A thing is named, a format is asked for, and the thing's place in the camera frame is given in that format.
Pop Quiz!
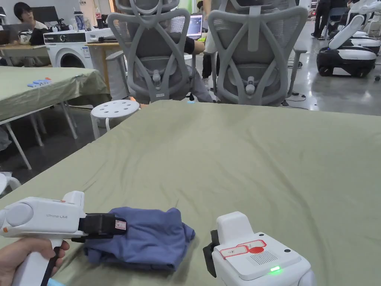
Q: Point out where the grey mesh office chair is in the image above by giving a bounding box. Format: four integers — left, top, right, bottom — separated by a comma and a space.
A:
106, 0, 215, 104
207, 0, 309, 107

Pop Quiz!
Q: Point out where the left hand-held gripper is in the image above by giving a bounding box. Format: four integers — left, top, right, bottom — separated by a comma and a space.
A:
0, 190, 127, 286

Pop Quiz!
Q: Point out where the row of small blue packets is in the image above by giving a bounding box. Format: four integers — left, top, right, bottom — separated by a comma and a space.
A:
26, 77, 52, 88

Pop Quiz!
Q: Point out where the white washing machine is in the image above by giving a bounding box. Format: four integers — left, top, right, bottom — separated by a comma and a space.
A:
43, 29, 100, 71

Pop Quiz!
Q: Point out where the white and black robot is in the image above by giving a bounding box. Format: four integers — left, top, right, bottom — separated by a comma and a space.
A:
316, 0, 381, 79

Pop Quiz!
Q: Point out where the open laptop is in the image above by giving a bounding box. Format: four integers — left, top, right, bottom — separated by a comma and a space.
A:
186, 13, 204, 40

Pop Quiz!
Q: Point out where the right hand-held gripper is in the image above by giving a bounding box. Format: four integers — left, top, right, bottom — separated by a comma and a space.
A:
202, 211, 318, 286

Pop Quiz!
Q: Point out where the wooden desk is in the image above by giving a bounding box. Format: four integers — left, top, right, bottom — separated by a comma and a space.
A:
84, 41, 123, 90

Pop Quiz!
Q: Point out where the white round stool with holes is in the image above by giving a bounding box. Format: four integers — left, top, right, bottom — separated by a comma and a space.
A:
90, 99, 141, 141

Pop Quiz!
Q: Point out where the dark blue shirt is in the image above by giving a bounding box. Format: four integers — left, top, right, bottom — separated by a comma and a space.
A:
83, 207, 196, 272

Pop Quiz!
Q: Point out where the bed with pale green sheet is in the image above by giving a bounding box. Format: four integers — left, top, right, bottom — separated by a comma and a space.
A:
0, 99, 381, 286

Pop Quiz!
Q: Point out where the table with pale green sheet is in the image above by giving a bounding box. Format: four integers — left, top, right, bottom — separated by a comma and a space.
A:
0, 66, 112, 171

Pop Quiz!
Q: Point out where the person's left hand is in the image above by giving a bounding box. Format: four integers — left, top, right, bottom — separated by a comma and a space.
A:
0, 238, 70, 286

